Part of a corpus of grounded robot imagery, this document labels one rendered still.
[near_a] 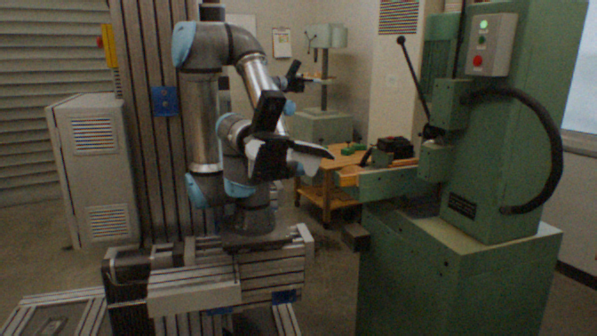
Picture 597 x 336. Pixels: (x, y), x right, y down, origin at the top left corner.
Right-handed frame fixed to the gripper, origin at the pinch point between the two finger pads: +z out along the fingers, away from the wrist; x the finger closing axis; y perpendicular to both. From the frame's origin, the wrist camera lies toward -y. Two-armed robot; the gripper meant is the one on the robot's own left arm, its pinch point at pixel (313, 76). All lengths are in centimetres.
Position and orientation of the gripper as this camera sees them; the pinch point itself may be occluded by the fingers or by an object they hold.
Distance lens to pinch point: 208.9
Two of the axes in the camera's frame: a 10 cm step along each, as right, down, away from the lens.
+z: 7.7, -2.0, 6.0
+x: 6.3, 3.7, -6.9
